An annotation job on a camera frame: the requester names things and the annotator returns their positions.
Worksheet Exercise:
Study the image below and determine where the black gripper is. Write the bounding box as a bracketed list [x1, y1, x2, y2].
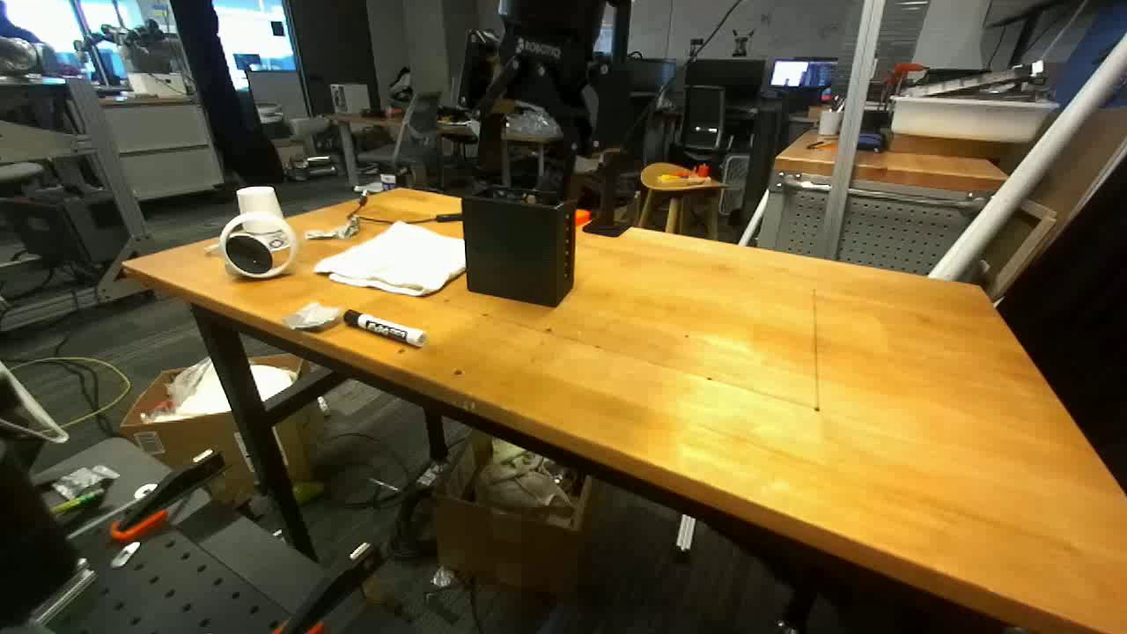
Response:
[496, 101, 576, 199]

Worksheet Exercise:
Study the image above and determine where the black perforated box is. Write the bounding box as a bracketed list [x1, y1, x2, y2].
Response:
[461, 183, 581, 311]

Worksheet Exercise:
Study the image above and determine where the white cloth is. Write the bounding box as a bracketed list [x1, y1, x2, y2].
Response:
[311, 219, 469, 301]

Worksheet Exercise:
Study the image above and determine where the open cardboard box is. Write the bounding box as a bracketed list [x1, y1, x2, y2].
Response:
[433, 438, 594, 594]

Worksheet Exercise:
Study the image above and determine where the cardboard box with plastic bag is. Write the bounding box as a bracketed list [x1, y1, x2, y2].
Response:
[119, 354, 323, 507]

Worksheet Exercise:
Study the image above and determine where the round wooden stool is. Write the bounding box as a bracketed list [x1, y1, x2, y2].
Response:
[632, 160, 728, 240]

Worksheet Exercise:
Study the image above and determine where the black computer tower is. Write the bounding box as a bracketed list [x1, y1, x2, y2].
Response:
[681, 80, 731, 160]

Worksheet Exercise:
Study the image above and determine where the black and white marker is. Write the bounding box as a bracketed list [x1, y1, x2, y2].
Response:
[340, 308, 428, 354]

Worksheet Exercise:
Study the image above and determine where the lit computer monitor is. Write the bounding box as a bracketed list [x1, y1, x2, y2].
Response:
[769, 58, 839, 97]

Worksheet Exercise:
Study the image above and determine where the small crumpled foil piece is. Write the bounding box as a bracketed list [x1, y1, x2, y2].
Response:
[280, 301, 344, 335]

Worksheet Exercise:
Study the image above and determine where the white mug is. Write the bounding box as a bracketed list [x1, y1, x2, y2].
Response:
[213, 183, 299, 283]

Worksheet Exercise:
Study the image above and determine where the white upright pole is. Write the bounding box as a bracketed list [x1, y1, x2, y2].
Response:
[818, 0, 891, 260]

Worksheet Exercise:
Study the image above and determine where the wooden workbench with pegboard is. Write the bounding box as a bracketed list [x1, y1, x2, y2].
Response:
[751, 131, 1061, 296]

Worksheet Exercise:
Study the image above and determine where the white cabinet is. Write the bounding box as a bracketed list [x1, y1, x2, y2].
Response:
[97, 97, 227, 205]

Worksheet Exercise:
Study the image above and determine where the white plastic bag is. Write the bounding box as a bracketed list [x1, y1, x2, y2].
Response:
[137, 355, 301, 426]

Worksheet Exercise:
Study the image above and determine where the grey shelf rack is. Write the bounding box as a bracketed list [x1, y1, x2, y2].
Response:
[0, 75, 155, 338]

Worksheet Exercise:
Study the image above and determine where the white plastic bin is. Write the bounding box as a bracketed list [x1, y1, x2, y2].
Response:
[888, 90, 1063, 149]

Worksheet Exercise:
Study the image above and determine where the black clamp with orange tips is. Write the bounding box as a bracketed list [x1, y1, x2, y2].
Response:
[271, 540, 388, 634]

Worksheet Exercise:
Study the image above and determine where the white slanted pole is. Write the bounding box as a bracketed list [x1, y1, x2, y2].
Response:
[928, 33, 1127, 284]

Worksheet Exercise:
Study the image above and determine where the black perforated board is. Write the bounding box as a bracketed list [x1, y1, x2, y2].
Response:
[30, 515, 415, 634]

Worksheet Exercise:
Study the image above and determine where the white bent bar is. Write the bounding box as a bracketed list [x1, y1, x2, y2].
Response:
[0, 361, 69, 450]

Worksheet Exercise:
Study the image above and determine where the black metal table frame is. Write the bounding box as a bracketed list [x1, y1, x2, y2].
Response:
[186, 301, 825, 634]

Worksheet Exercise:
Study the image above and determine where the yellow floor cable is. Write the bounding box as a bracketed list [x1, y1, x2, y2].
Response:
[4, 348, 137, 432]

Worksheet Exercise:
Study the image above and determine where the orange handled clamp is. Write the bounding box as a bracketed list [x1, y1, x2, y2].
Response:
[105, 449, 227, 551]

